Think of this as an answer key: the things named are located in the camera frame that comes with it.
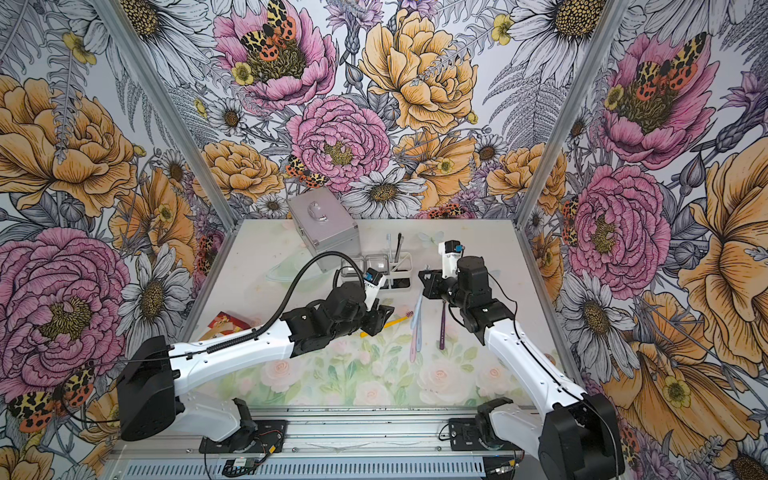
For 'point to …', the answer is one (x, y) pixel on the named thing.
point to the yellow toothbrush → (410, 314)
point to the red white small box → (223, 324)
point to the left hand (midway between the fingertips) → (381, 312)
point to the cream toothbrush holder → (395, 266)
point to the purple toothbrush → (442, 330)
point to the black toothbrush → (398, 248)
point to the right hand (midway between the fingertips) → (418, 280)
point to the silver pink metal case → (328, 226)
